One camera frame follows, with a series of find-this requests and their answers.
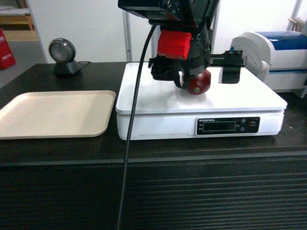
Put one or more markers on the black red gripper body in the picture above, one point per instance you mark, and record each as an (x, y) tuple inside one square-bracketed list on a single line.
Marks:
[(184, 47)]

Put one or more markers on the white checkout scale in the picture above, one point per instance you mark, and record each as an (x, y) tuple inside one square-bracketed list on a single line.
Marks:
[(163, 111)]

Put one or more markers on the black checkout counter cabinet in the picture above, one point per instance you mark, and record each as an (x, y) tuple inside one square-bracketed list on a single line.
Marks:
[(241, 183)]

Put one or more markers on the white partition panel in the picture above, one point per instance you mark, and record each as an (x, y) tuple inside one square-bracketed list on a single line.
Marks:
[(102, 32)]

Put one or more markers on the white blue label printer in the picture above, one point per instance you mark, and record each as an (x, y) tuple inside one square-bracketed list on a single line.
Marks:
[(279, 59)]

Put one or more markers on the black round barcode scanner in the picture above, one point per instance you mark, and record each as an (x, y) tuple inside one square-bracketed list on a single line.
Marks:
[(63, 52)]

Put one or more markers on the beige plastic tray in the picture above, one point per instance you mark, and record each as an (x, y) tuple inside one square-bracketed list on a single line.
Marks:
[(66, 114)]

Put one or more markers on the wooden pallet table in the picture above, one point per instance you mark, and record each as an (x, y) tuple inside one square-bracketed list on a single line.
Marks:
[(17, 24)]

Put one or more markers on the red fire extinguisher box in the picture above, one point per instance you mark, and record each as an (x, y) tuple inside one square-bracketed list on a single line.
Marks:
[(6, 56)]

